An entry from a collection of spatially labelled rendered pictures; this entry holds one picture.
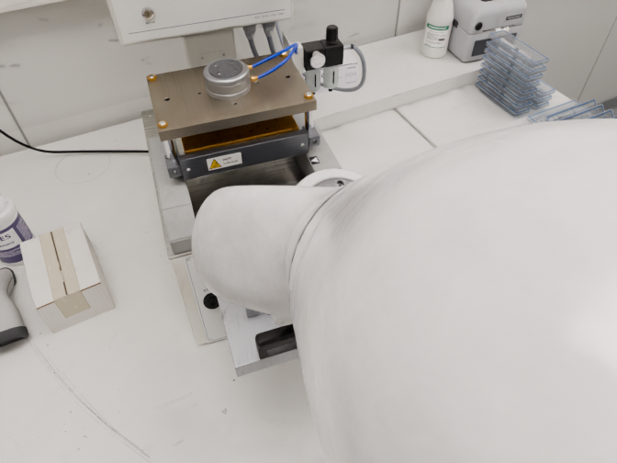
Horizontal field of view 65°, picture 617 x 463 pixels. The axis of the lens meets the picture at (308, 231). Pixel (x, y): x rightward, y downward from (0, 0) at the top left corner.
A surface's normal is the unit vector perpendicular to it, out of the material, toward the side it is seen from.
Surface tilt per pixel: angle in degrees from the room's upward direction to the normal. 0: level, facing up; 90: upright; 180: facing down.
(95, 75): 90
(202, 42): 90
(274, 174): 0
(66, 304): 89
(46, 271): 1
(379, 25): 90
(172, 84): 0
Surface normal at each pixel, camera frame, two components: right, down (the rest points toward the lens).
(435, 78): -0.01, -0.66
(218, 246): -0.69, -0.03
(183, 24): 0.32, 0.70
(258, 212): -0.56, -0.27
